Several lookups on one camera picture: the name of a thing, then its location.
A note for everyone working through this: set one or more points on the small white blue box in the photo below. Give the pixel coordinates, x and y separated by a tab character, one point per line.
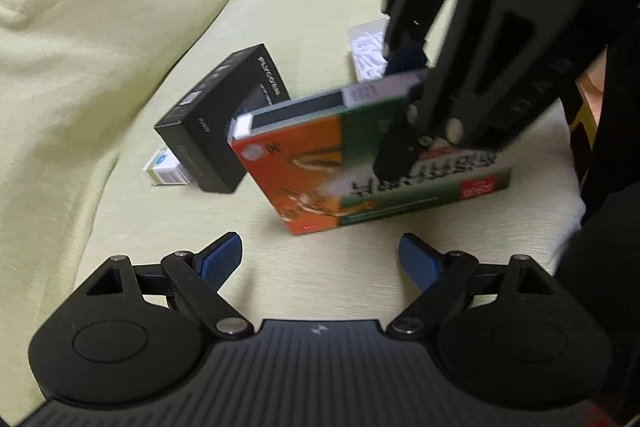
164	169

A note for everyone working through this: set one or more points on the green sofa cover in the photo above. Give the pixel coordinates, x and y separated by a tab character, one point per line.
83	83

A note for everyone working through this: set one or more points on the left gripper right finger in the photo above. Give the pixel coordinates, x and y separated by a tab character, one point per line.
447	283

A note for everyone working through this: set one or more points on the black Flyco box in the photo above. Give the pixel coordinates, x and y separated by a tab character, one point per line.
196	128

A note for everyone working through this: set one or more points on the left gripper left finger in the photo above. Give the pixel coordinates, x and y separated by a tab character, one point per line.
191	284

